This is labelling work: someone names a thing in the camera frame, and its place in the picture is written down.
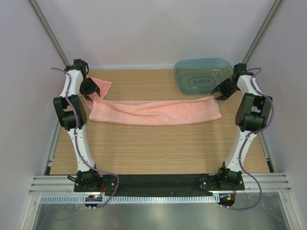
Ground right aluminium frame post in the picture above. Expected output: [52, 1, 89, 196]
[242, 0, 284, 64]

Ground blue translucent plastic tub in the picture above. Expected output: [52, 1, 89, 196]
[174, 58, 233, 95]

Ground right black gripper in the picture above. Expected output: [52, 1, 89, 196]
[213, 78, 239, 102]

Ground aluminium frame post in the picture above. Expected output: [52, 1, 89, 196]
[242, 0, 284, 64]
[27, 0, 70, 67]

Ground aluminium front rail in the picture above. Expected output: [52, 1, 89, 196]
[29, 173, 291, 195]

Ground coral pink printed towel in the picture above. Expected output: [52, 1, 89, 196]
[79, 77, 112, 109]

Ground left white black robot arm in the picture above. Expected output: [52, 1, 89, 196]
[53, 59, 102, 192]

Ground light pink towel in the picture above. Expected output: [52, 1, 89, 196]
[86, 96, 222, 126]

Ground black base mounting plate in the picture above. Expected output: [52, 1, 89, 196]
[67, 174, 245, 197]

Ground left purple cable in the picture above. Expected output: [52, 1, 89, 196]
[51, 67, 120, 209]

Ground white slotted cable duct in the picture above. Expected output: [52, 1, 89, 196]
[40, 195, 220, 204]

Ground left aluminium frame post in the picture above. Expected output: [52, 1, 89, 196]
[27, 0, 70, 67]

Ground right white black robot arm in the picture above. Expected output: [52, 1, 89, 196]
[212, 63, 273, 190]

